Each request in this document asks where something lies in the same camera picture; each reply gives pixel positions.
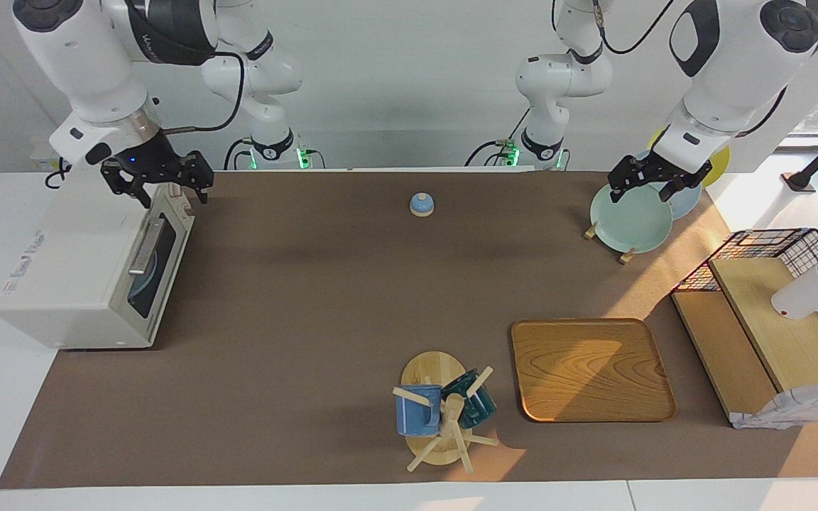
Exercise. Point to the white toaster oven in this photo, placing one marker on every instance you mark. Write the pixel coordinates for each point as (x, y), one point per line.
(68, 262)

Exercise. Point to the patterned white cloth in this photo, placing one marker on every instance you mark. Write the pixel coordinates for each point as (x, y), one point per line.
(799, 408)

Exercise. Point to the blue call bell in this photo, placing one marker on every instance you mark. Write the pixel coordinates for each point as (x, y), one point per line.
(422, 206)

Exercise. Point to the dark green mug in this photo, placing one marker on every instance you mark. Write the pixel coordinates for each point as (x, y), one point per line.
(480, 408)

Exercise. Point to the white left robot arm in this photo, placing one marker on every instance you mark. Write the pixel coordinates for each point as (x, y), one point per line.
(735, 71)

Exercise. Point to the wooden plate rack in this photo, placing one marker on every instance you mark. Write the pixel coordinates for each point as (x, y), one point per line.
(627, 256)

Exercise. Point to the wooden serving tray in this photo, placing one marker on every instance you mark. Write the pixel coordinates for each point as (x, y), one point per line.
(590, 369)

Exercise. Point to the white power strip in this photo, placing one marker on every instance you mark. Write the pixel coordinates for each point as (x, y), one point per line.
(43, 160)

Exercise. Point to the wooden step shelf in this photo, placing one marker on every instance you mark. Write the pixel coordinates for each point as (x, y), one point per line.
(785, 341)

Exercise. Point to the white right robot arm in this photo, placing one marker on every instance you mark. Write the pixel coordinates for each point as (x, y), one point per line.
(89, 64)

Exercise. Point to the mint green plate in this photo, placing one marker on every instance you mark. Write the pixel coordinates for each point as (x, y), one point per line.
(629, 220)

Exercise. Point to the pale blue plate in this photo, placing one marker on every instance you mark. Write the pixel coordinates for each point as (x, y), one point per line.
(687, 202)

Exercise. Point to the white bottle with clear cap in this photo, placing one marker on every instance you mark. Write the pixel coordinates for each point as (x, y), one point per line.
(806, 294)

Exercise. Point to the yellow plate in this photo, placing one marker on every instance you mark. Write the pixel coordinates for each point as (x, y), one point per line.
(718, 167)

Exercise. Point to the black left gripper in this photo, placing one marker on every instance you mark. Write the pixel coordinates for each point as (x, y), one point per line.
(654, 170)

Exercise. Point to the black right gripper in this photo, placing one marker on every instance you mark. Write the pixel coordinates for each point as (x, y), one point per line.
(153, 163)

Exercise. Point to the light blue plate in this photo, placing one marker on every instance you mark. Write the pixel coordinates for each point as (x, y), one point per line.
(143, 280)

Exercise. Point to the wooden mug tree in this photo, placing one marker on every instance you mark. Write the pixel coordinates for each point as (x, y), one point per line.
(434, 369)

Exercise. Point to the blue mug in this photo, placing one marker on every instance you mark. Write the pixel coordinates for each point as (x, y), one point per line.
(416, 415)

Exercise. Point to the brown table mat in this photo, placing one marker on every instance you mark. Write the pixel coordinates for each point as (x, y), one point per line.
(309, 319)

